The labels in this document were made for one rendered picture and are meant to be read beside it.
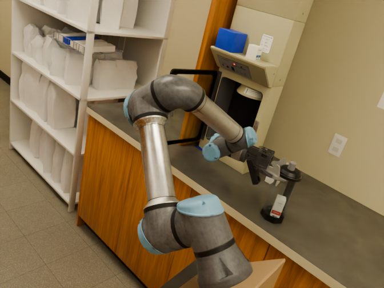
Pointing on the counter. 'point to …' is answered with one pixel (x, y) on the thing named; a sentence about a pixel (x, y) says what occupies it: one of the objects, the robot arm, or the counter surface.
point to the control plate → (234, 66)
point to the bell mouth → (250, 92)
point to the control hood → (267, 73)
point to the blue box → (231, 40)
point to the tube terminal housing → (276, 48)
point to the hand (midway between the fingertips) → (287, 177)
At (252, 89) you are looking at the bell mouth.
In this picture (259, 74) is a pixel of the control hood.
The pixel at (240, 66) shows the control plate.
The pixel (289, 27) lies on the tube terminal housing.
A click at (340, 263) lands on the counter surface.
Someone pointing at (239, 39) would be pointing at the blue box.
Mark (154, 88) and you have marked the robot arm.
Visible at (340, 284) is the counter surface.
